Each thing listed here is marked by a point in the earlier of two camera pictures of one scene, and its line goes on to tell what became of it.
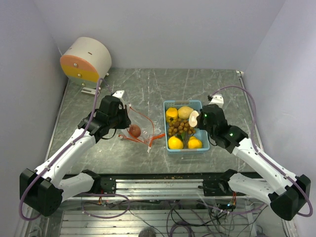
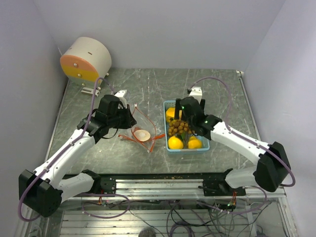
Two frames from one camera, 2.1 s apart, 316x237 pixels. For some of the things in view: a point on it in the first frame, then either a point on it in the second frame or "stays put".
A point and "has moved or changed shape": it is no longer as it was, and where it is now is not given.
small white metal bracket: (89, 91) stays put
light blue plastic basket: (202, 134) stays put
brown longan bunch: (179, 126) stays put
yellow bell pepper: (172, 114) stays put
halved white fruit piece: (193, 121) has moved or changed shape
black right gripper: (199, 124) -> (177, 107)
